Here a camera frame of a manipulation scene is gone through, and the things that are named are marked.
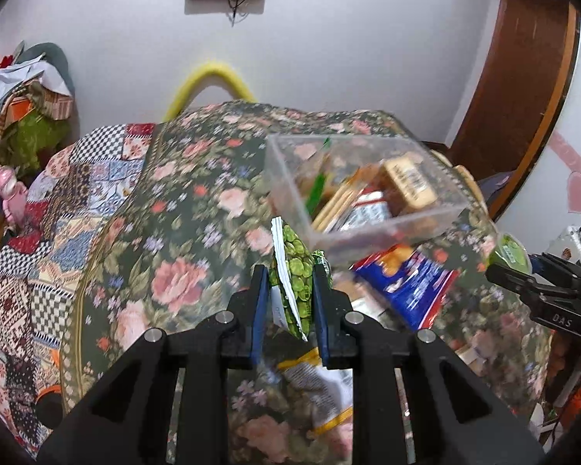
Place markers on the pile of clothes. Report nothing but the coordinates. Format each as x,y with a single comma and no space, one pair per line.
24,106

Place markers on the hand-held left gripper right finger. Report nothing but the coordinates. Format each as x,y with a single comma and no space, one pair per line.
322,322

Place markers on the clear plastic container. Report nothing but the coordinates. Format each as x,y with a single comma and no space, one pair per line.
290,184

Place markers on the green jelly cup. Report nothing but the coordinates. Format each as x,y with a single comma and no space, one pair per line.
511,252

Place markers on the beige cake packet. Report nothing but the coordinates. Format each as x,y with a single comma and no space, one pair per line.
411,181

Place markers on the yellow foam tube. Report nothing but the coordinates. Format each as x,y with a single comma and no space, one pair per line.
213,77

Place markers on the brown wooden door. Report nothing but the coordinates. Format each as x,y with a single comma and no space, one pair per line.
518,97

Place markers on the silver yellow-edged snack packet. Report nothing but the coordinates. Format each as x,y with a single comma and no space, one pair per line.
319,387

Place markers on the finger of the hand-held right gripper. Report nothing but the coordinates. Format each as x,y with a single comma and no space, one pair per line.
559,267
518,278

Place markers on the red snack packet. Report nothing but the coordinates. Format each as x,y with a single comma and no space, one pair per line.
368,210

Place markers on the green pea snack packet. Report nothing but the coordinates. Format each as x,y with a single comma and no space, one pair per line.
295,276

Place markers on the grey-green chair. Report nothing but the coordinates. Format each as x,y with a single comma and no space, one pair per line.
53,60

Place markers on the patchwork quilt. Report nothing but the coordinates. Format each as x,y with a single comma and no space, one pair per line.
53,232

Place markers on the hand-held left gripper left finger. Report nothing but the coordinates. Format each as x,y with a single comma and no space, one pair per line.
259,322

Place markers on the pink toy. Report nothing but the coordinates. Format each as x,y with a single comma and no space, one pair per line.
12,193

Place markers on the sandwich cracker packet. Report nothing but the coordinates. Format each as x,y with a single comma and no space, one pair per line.
339,198

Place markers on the green-edged snack packet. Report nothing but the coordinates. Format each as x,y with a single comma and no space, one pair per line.
318,179

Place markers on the blue snack packet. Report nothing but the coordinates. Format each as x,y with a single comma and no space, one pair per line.
411,286

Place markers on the dark floral blanket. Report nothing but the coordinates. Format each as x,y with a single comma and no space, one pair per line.
184,213

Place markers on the clear bag of orange snacks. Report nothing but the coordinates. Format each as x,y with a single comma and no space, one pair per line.
569,368

